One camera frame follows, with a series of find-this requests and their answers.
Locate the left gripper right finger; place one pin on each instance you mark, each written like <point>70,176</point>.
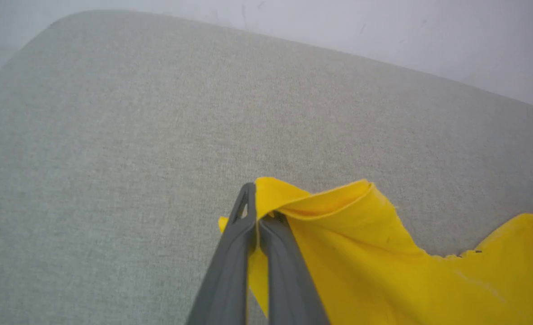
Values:
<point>289,280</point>

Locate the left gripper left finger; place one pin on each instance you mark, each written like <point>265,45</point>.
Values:
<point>228,271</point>

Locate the yellow garment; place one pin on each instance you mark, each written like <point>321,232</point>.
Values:
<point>383,271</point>

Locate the grey fabric sofa cushion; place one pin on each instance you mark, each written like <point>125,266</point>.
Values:
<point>158,135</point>

